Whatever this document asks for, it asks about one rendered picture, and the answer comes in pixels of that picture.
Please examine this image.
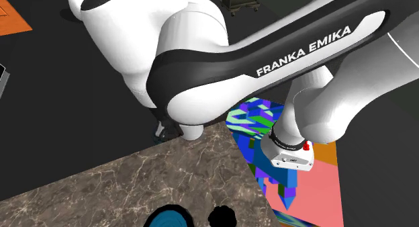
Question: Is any orange furniture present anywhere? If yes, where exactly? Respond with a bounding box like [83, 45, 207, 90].
[0, 0, 34, 36]

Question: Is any black round object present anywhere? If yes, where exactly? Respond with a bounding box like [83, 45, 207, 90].
[207, 205, 238, 227]

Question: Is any blue bowl with black rim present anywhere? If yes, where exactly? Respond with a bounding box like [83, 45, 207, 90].
[142, 204, 197, 227]

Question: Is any colourful patterned robot stand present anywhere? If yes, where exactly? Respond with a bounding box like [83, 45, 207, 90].
[225, 97, 345, 227]

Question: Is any grey flat device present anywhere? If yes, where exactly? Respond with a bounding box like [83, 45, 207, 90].
[0, 63, 11, 100]

